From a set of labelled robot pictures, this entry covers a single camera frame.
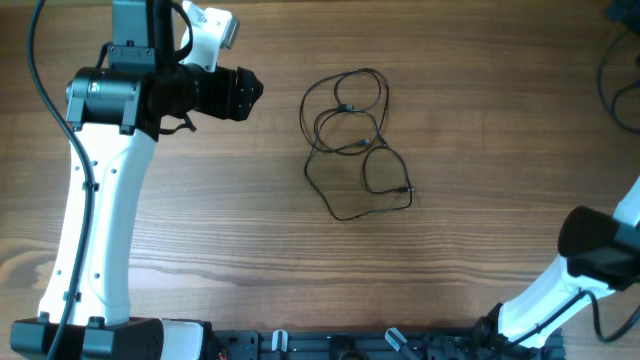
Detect black usb cable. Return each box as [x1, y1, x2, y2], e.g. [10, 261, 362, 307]
[596, 29, 640, 135]
[298, 67, 415, 222]

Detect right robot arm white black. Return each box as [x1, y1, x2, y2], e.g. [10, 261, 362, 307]
[495, 183, 639, 355]

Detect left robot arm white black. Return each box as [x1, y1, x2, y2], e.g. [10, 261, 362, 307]
[10, 1, 263, 359]

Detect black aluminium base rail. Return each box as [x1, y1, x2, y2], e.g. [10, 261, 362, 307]
[199, 327, 566, 360]

